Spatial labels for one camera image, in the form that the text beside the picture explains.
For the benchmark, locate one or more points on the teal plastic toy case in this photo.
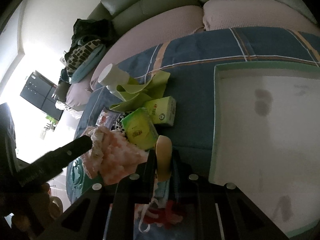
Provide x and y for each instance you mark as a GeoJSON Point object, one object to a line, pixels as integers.
{"type": "Point", "coordinates": [77, 181]}

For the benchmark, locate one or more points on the green tissue box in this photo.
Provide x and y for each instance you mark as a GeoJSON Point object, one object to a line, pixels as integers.
{"type": "Point", "coordinates": [161, 111]}

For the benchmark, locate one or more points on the grey green sofa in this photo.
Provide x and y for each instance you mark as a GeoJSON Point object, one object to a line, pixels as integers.
{"type": "Point", "coordinates": [142, 24]}

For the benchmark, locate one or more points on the pink white fuzzy sock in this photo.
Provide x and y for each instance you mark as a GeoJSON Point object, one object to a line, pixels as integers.
{"type": "Point", "coordinates": [120, 159]}

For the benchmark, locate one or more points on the green tissue pack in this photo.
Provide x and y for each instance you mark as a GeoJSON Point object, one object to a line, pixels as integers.
{"type": "Point", "coordinates": [140, 130]}

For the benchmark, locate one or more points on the tan shoe insole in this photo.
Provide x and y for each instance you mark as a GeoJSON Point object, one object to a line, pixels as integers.
{"type": "Point", "coordinates": [163, 152]}

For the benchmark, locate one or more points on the lime green cloth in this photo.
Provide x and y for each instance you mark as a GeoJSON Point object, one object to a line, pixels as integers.
{"type": "Point", "coordinates": [134, 95]}

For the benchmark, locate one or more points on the white pill bottle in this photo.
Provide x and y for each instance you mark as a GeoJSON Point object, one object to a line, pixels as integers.
{"type": "Point", "coordinates": [111, 77]}

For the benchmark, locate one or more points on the dark clothes pile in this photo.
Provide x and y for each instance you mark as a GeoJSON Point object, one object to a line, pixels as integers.
{"type": "Point", "coordinates": [89, 30]}

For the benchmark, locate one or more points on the pink patterned cloth bundle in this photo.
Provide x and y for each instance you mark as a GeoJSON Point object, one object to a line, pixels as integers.
{"type": "Point", "coordinates": [95, 154]}

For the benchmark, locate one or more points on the leopard print cushion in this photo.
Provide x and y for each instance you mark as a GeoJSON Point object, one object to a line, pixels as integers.
{"type": "Point", "coordinates": [82, 54]}

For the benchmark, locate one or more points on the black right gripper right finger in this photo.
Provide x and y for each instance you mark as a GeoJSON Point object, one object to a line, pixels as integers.
{"type": "Point", "coordinates": [212, 211]}

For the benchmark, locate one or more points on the blue plaid table cloth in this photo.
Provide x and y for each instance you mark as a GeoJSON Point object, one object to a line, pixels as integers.
{"type": "Point", "coordinates": [191, 61]}

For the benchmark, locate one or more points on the purple cartoon snack packet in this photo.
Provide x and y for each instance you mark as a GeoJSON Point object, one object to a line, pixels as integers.
{"type": "Point", "coordinates": [108, 118]}

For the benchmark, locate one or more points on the teal rimmed white tray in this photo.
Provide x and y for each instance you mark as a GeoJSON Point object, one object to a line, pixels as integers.
{"type": "Point", "coordinates": [266, 138]}

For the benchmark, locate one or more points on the dark cabinet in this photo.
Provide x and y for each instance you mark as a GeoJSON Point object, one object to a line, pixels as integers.
{"type": "Point", "coordinates": [38, 91]}

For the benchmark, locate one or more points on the red white plush toy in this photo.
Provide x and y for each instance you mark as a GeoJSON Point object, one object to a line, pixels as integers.
{"type": "Point", "coordinates": [162, 217]}

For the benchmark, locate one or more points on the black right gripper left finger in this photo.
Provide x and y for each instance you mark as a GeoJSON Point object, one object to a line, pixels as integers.
{"type": "Point", "coordinates": [107, 212]}

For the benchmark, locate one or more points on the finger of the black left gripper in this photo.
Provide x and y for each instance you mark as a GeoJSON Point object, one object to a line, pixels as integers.
{"type": "Point", "coordinates": [65, 154]}

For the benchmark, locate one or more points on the leopard print scrunchie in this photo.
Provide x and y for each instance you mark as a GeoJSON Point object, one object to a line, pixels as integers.
{"type": "Point", "coordinates": [118, 126]}

